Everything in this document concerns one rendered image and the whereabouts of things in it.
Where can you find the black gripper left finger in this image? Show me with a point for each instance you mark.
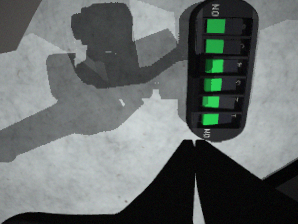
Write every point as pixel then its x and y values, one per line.
pixel 167 200

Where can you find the dark grey switch panel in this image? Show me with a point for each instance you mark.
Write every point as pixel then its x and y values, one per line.
pixel 222 35

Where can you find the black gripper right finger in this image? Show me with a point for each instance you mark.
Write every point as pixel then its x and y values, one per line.
pixel 230 194

